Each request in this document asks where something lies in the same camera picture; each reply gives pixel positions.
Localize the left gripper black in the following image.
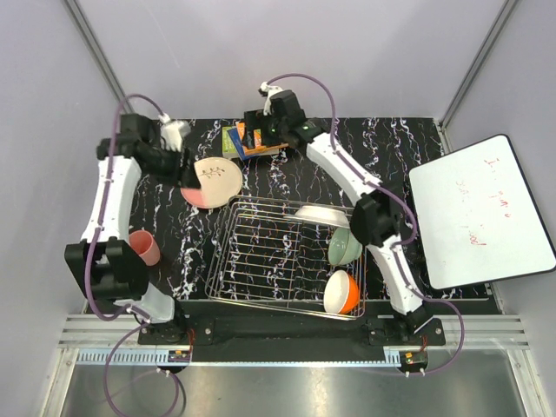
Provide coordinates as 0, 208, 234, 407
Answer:
144, 142, 202, 189

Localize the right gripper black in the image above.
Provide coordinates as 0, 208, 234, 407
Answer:
242, 109, 288, 150

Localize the pink cream floral plate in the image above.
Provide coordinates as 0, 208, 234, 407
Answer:
181, 157, 243, 209

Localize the white paper plate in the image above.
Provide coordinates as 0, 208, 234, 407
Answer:
293, 205, 349, 228

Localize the pale green ceramic bowl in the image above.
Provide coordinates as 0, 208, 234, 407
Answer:
328, 228, 362, 266

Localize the orange bowl white inside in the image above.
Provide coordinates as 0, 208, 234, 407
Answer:
323, 269, 360, 314

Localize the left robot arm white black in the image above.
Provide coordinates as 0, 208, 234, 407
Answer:
64, 113, 201, 344

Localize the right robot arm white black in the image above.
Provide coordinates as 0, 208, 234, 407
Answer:
244, 83, 432, 345

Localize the blue book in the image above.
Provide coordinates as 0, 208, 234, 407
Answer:
228, 128, 247, 161

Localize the green book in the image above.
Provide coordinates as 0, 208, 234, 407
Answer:
222, 126, 239, 160

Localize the pink plastic cup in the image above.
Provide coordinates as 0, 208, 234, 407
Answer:
129, 230, 161, 267

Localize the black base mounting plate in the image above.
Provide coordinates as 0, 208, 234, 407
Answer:
138, 300, 447, 364

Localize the white dry erase board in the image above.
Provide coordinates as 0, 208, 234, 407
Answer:
409, 135, 555, 289

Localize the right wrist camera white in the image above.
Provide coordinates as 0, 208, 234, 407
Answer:
258, 82, 283, 116

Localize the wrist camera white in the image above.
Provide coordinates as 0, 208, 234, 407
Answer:
258, 82, 283, 116
158, 113, 191, 153

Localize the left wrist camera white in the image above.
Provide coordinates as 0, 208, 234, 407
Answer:
158, 113, 191, 153

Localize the steel wire dish rack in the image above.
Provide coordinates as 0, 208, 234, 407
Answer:
205, 195, 367, 321

